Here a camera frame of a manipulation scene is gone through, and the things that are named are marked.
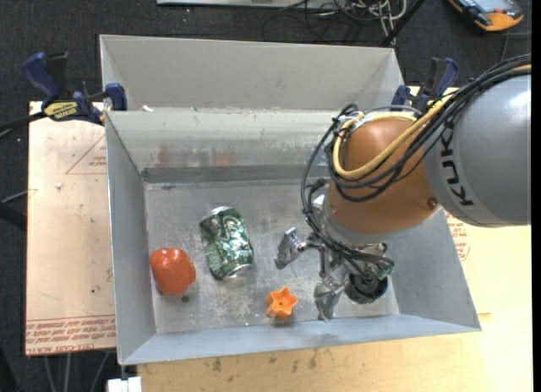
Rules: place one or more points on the black cylinder on white bracket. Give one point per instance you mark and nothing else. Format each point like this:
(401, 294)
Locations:
(364, 290)

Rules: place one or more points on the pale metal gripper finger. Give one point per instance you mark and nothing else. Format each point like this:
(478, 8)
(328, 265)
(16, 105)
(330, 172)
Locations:
(326, 297)
(288, 246)

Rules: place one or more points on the brown cardboard board, red print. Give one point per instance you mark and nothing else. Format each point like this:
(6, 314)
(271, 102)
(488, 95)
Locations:
(67, 213)

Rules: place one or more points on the orange star-shaped toy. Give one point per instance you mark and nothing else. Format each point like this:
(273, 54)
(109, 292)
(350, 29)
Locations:
(280, 303)

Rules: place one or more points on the crushed green drink can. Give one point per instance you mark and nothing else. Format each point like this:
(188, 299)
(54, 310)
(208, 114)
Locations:
(227, 243)

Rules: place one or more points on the grey metal bin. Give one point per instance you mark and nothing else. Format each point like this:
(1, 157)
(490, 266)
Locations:
(236, 196)

